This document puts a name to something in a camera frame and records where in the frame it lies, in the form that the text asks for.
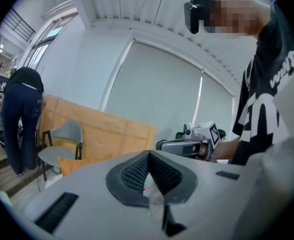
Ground person's right forearm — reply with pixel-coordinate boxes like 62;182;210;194
212;135;242;164

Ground black metal railing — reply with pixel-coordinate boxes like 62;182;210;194
0;7;36;42

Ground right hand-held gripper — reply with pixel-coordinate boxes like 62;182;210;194
156;121;222;162

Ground red blind pull cord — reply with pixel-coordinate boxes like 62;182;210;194
191;69;204;126

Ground wooden step platform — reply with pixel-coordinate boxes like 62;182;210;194
0;143;53;199

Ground person's black printed t-shirt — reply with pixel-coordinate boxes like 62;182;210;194
230;0;294;167

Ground black head-worn camera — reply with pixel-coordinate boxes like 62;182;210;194
183;1;205;35

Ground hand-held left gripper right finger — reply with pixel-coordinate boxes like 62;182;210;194
149;150;198;206

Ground orange wooden board panel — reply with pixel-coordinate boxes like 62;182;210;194
38;93;158;161

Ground grey roller blind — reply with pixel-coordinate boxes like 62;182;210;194
103;40;235;146

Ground glass door with frame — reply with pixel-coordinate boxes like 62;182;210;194
23;10;79;70

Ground grey seat chair black legs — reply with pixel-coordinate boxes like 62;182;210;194
37;119;84;182

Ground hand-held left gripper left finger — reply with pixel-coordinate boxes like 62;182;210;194
106;150;150;208

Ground person's head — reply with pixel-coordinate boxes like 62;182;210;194
190;0;272;38

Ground clear plastic bottle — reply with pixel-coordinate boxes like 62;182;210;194
142;172;168;223

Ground person's right hand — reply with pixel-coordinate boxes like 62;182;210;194
198;144;210;160

